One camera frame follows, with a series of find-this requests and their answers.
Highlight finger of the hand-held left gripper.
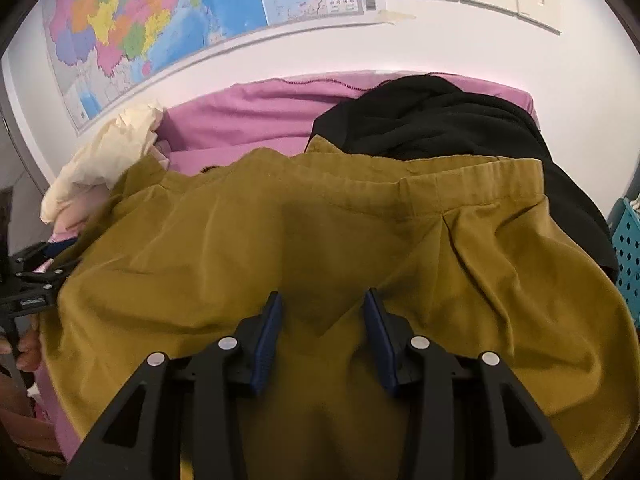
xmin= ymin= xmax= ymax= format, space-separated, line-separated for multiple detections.
xmin=15 ymin=259 xmax=83 ymax=293
xmin=12 ymin=240 xmax=81 ymax=273

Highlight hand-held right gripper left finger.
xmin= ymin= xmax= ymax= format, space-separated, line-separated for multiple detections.
xmin=70 ymin=290 xmax=285 ymax=480

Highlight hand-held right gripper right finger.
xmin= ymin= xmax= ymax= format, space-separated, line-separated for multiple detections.
xmin=362 ymin=287 xmax=583 ymax=480

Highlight mustard yellow pants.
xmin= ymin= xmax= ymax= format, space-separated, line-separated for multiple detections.
xmin=37 ymin=139 xmax=640 ymax=480

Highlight black jacket with gold buttons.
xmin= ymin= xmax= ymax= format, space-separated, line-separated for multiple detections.
xmin=306 ymin=74 xmax=621 ymax=281

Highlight person's left forearm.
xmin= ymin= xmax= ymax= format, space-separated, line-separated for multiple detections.
xmin=0 ymin=367 xmax=68 ymax=463

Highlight person's left hand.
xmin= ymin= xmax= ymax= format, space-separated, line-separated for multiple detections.
xmin=0 ymin=316 xmax=45 ymax=373

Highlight pale pink garment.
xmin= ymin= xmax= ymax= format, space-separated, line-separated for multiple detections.
xmin=52 ymin=140 xmax=171 ymax=236

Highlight cream garment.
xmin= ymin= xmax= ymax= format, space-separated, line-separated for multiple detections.
xmin=40 ymin=101 xmax=166 ymax=225

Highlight pink daisy print bedsheet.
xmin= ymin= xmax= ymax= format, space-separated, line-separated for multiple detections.
xmin=32 ymin=71 xmax=538 ymax=466

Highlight teal perforated plastic basket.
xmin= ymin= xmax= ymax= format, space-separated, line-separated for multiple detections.
xmin=607 ymin=197 xmax=640 ymax=328

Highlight beige tape strip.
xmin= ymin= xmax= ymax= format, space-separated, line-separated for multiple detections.
xmin=375 ymin=9 xmax=417 ymax=25

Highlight colourful wall map poster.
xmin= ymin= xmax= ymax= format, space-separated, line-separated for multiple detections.
xmin=42 ymin=0 xmax=381 ymax=136

